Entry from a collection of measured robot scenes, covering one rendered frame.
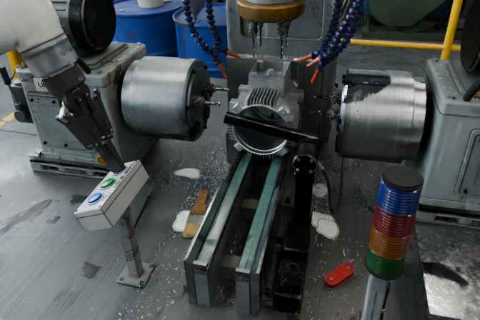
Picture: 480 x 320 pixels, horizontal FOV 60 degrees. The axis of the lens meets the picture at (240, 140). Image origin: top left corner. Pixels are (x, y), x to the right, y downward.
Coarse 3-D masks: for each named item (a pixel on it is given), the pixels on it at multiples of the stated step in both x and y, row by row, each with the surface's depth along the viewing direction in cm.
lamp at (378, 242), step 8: (376, 232) 66; (376, 240) 66; (384, 240) 65; (392, 240) 64; (400, 240) 64; (408, 240) 65; (376, 248) 67; (384, 248) 66; (392, 248) 65; (400, 248) 65; (384, 256) 67; (392, 256) 66; (400, 256) 66
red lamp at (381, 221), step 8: (376, 208) 65; (376, 216) 65; (384, 216) 63; (392, 216) 62; (400, 216) 62; (408, 216) 62; (376, 224) 65; (384, 224) 64; (392, 224) 63; (400, 224) 63; (408, 224) 63; (384, 232) 64; (392, 232) 64; (400, 232) 63; (408, 232) 64
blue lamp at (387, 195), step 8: (384, 184) 61; (384, 192) 62; (392, 192) 60; (400, 192) 60; (408, 192) 60; (416, 192) 60; (376, 200) 65; (384, 200) 62; (392, 200) 61; (400, 200) 60; (408, 200) 60; (416, 200) 61; (384, 208) 63; (392, 208) 62; (400, 208) 61; (408, 208) 61; (416, 208) 62
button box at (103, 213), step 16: (112, 176) 90; (128, 176) 88; (144, 176) 93; (96, 192) 86; (112, 192) 83; (128, 192) 87; (80, 208) 82; (96, 208) 80; (112, 208) 82; (96, 224) 82; (112, 224) 81
